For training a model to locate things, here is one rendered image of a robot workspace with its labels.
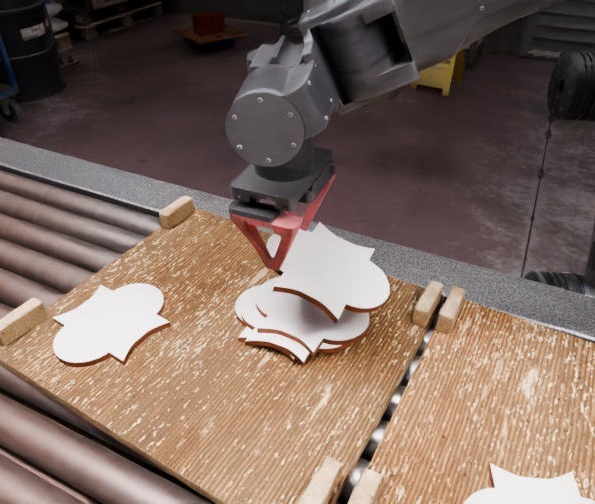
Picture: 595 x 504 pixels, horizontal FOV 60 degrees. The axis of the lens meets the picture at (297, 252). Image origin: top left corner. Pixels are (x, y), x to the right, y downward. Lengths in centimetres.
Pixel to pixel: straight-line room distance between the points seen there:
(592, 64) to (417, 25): 119
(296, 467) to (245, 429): 6
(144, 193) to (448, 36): 63
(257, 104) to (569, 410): 42
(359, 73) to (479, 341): 34
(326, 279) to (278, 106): 22
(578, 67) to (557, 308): 93
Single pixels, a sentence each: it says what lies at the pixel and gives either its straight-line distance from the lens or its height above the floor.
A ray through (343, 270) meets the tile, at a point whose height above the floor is 103.
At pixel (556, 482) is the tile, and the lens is 53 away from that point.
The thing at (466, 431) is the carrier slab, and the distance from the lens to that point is 54.
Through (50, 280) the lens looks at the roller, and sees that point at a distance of 78.
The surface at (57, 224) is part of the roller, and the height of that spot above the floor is 91.
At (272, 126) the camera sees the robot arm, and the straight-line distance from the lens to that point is 37.
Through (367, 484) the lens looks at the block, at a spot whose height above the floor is 96.
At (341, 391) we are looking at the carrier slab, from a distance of 54.
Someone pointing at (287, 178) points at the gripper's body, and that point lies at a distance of 47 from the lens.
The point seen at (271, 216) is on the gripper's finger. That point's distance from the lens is 46.
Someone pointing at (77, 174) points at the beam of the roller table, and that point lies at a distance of 102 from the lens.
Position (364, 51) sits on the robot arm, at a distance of 42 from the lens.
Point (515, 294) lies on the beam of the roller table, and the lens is 73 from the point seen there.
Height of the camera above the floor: 137
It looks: 37 degrees down
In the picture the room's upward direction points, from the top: straight up
